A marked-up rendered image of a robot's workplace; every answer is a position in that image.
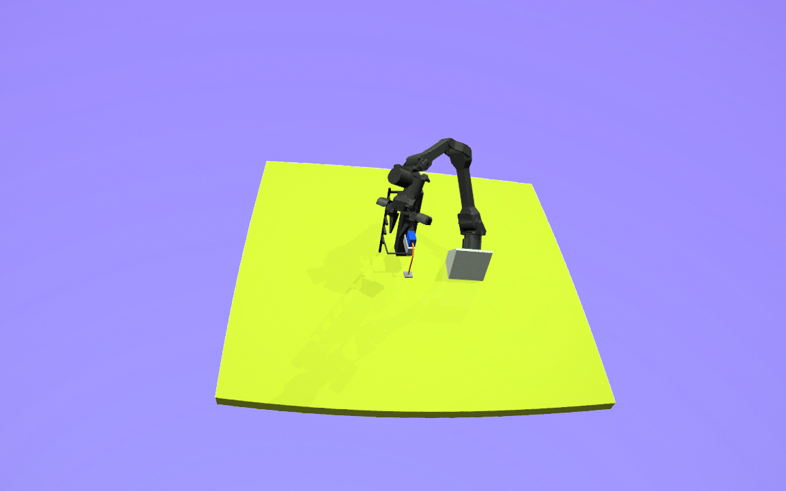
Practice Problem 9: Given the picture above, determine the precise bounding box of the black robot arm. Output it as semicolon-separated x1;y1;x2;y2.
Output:
388;138;486;250

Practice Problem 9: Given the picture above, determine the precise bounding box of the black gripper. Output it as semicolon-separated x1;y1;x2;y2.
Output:
376;188;433;237

